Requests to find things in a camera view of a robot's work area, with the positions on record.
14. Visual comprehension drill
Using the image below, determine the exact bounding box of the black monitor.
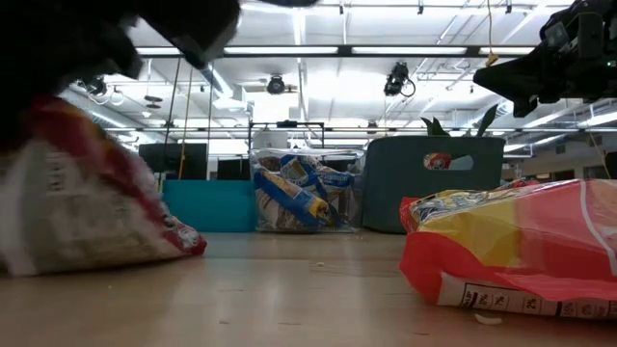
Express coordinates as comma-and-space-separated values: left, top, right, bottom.
138, 143, 208, 181

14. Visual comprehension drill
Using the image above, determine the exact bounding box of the black hanging cable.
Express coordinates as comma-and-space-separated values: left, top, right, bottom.
162, 57, 182, 180

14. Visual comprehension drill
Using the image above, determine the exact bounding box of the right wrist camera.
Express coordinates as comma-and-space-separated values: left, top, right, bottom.
544, 12, 604, 59

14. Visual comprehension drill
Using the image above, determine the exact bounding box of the small teal bin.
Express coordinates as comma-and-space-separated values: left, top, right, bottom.
161, 178, 258, 233

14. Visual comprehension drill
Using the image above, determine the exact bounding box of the black overhead frame bar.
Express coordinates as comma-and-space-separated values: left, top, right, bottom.
134, 44, 536, 59

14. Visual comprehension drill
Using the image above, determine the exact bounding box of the grey-blue plastic bin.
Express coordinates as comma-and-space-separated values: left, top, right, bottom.
361, 134, 506, 236

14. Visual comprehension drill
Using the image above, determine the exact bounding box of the clear plastic bin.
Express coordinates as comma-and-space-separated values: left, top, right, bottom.
248, 147, 365, 234

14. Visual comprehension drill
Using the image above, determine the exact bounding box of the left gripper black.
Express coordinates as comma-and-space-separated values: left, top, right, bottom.
0, 0, 145, 110

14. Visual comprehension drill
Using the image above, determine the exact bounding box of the yellow hanging cable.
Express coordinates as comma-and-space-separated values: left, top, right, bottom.
485, 0, 500, 67

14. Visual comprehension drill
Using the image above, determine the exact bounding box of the black overhead camera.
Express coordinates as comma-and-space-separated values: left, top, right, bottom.
383, 61, 416, 98

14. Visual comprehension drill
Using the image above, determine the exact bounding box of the orange noodle pack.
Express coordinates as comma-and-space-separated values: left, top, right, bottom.
398, 177, 617, 320

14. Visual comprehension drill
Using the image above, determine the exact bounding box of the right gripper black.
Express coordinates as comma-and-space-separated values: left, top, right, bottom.
473, 0, 617, 119

